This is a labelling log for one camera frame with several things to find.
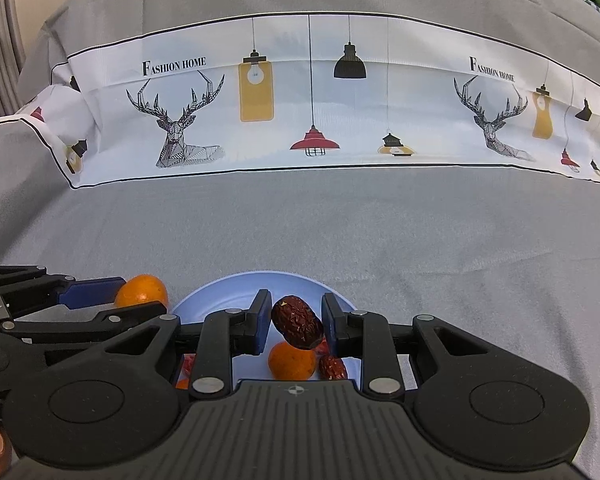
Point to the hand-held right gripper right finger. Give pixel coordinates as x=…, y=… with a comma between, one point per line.
x=330, y=330

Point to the light blue plate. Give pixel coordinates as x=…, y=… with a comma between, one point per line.
x=220, y=295

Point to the dried red date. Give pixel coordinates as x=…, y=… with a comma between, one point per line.
x=333, y=369
x=297, y=322

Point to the plastic-wrapped small orange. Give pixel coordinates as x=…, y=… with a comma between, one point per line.
x=142, y=291

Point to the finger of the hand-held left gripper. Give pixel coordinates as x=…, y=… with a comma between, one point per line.
x=70, y=327
x=90, y=292

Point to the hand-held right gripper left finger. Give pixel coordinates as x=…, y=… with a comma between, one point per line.
x=261, y=325

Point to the grey bedsheet with printed band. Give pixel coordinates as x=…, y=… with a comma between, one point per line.
x=330, y=220

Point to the red wrapped fruit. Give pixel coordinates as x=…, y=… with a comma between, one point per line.
x=323, y=348

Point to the plastic-wrapped red tomato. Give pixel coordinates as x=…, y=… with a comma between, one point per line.
x=188, y=365

